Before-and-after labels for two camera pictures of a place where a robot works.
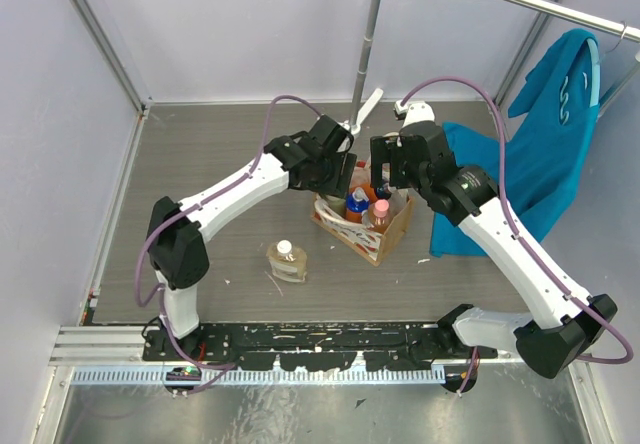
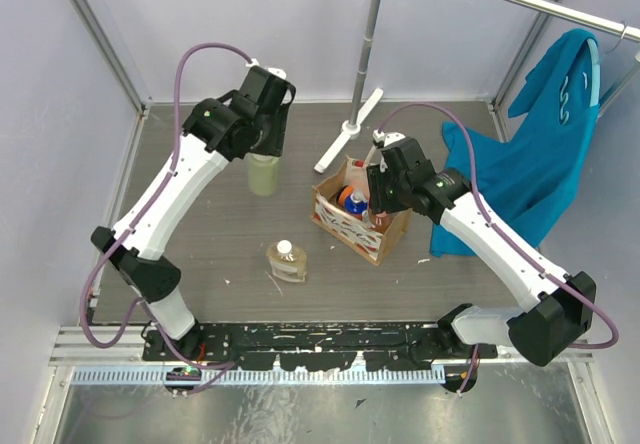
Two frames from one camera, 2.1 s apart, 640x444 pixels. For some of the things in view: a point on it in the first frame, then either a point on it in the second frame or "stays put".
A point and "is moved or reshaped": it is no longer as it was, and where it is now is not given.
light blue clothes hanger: [596, 87] stays put
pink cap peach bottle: [379, 215] stays put
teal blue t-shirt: [557, 99] stays put
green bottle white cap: [338, 205] is moved or reshaped
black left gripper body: [342, 175] → [276, 131]
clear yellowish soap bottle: [287, 261] stays put
